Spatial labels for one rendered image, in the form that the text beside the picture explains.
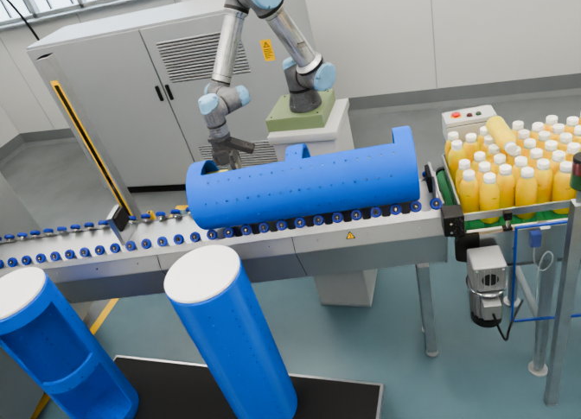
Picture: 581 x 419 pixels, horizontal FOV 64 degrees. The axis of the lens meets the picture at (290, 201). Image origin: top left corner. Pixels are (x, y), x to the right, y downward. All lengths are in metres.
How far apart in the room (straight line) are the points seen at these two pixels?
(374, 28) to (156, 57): 1.91
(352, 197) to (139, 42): 2.37
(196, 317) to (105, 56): 2.64
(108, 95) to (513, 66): 3.37
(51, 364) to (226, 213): 1.16
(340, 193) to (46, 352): 1.55
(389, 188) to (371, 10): 2.85
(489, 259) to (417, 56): 2.98
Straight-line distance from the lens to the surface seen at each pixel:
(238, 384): 1.96
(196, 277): 1.69
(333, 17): 4.46
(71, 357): 2.59
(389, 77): 4.59
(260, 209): 1.79
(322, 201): 1.75
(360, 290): 2.68
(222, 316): 1.67
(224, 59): 1.88
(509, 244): 1.87
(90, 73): 4.07
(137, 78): 3.84
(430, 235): 1.89
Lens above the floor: 2.10
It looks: 35 degrees down
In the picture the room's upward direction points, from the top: 17 degrees counter-clockwise
